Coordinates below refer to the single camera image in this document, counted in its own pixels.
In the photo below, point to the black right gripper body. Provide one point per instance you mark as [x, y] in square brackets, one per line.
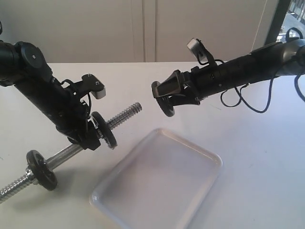
[192, 82]

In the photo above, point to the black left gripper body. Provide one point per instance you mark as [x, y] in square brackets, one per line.
[74, 110]

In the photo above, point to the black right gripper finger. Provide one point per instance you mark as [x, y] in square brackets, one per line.
[183, 99]
[171, 86]

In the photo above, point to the black weight plate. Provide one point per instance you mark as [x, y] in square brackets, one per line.
[163, 102]

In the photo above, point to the chrome threaded dumbbell bar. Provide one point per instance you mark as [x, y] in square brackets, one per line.
[67, 153]

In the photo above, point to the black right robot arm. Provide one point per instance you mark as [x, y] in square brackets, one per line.
[273, 60]

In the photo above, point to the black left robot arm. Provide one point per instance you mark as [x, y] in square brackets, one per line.
[23, 66]

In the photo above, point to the black weight plate right end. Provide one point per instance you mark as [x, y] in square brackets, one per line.
[104, 129]

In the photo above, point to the black weight plate end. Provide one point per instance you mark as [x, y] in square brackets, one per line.
[42, 173]
[104, 129]

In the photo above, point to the black weight plate left end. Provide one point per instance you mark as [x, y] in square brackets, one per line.
[42, 173]

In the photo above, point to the chrome spinlock collar nut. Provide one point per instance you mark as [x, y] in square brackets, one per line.
[31, 176]

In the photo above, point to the white plastic tray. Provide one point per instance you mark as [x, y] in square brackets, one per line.
[160, 184]

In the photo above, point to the white cabinet doors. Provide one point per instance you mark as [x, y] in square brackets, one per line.
[136, 30]

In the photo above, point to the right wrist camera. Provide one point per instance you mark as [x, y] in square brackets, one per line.
[197, 48]

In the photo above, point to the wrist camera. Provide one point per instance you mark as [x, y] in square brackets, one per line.
[197, 48]
[89, 84]

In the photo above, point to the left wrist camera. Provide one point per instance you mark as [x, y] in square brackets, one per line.
[89, 84]

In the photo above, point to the black window frame post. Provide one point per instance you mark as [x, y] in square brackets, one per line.
[277, 21]

